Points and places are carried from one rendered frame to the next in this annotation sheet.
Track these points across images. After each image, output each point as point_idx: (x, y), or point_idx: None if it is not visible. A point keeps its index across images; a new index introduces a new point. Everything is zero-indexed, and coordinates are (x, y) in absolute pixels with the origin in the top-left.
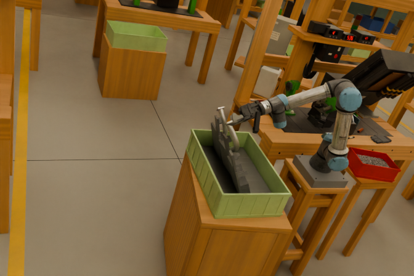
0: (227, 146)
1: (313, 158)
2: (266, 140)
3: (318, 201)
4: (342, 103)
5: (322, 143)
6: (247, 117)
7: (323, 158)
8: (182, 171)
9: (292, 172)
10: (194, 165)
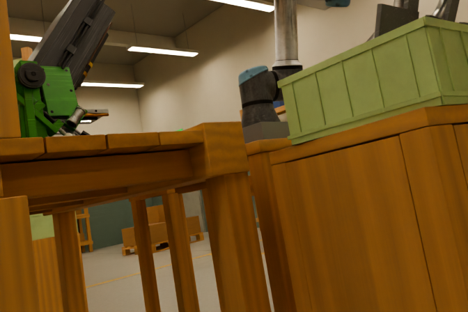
0: (457, 2)
1: (267, 113)
2: (223, 132)
3: None
4: None
5: (261, 79)
6: None
7: (272, 102)
8: (465, 183)
9: (288, 143)
10: None
